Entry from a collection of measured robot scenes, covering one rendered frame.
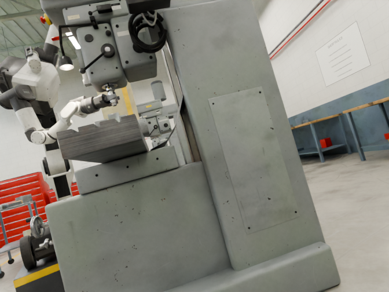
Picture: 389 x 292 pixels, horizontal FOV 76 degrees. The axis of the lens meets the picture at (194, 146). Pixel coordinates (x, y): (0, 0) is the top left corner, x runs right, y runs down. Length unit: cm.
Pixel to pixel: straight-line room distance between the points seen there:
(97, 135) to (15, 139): 1106
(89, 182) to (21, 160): 1038
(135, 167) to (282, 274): 86
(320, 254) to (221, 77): 99
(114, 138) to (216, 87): 69
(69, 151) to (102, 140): 9
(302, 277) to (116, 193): 97
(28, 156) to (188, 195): 1050
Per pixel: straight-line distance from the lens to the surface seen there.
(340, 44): 603
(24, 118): 172
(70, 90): 1147
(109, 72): 146
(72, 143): 81
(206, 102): 128
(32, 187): 661
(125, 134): 78
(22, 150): 1167
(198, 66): 133
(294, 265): 138
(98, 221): 133
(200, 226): 133
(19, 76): 188
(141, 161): 127
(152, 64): 146
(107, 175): 129
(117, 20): 157
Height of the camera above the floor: 78
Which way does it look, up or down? 3 degrees up
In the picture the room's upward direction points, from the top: 16 degrees counter-clockwise
